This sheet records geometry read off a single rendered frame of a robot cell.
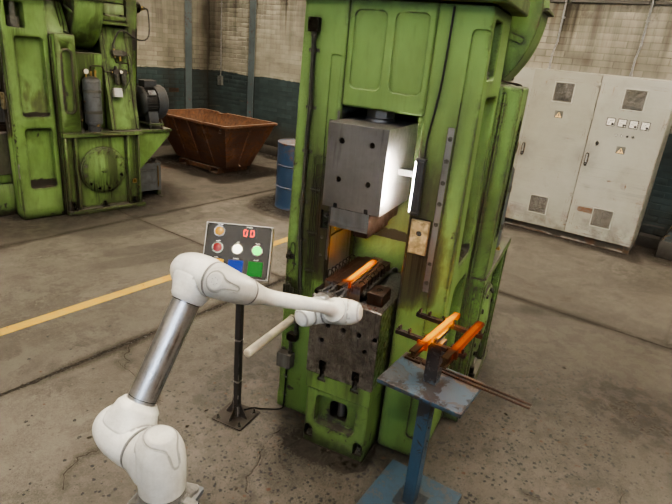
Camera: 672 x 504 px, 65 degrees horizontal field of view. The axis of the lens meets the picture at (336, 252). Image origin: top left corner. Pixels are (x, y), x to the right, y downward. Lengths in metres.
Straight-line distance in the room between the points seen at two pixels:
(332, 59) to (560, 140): 5.23
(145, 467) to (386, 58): 1.89
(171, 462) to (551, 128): 6.53
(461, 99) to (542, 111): 5.16
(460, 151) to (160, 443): 1.67
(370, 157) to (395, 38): 0.53
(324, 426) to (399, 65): 1.89
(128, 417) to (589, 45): 7.29
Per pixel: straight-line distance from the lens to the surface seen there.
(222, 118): 10.14
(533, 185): 7.67
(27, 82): 6.69
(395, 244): 3.01
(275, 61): 10.78
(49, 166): 6.86
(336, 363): 2.79
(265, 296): 1.97
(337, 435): 3.04
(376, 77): 2.56
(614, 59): 8.06
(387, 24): 2.55
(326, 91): 2.66
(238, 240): 2.73
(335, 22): 2.65
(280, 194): 7.24
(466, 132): 2.45
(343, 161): 2.49
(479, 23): 2.43
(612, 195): 7.48
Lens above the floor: 2.06
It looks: 21 degrees down
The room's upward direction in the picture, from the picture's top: 5 degrees clockwise
